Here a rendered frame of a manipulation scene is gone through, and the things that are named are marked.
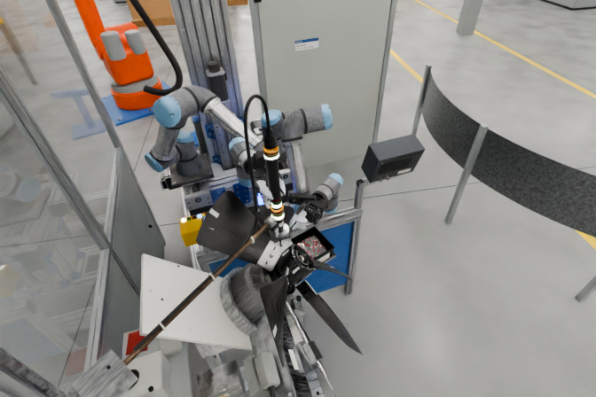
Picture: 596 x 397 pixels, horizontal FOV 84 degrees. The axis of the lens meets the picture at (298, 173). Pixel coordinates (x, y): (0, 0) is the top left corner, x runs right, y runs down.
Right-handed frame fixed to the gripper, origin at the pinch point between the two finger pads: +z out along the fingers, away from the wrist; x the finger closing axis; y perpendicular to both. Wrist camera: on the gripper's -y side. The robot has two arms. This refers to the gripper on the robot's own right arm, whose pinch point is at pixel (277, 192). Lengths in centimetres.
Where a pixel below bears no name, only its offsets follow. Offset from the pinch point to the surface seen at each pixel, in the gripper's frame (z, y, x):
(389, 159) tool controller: -19, 26, -67
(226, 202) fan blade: -11.3, 6.7, 13.8
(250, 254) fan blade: 3.2, 19.1, 13.0
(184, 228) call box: -42, 41, 29
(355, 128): -156, 111, -157
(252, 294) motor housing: 9.5, 31.1, 16.7
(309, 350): 32, 39, 8
